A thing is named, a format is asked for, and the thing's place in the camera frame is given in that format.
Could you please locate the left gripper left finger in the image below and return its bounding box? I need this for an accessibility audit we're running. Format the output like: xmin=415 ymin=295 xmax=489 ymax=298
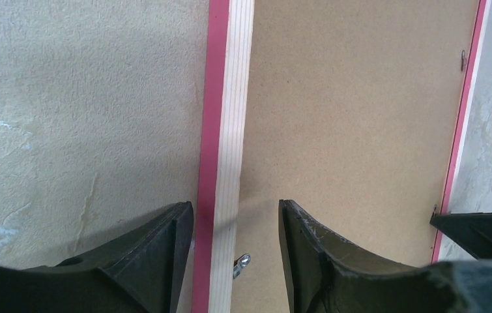
xmin=0 ymin=201 xmax=194 ymax=312

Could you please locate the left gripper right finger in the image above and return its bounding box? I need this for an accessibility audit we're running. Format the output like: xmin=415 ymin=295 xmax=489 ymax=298
xmin=279 ymin=200 xmax=492 ymax=312

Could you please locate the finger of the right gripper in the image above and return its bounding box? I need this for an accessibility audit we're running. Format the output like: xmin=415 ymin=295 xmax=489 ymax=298
xmin=429 ymin=213 xmax=492 ymax=260

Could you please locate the brown cardboard backing board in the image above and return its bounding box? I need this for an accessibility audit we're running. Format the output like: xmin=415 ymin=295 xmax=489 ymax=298
xmin=231 ymin=1 xmax=478 ymax=312

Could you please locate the pink picture frame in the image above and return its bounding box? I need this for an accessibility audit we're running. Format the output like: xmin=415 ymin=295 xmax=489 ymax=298
xmin=192 ymin=0 xmax=492 ymax=313

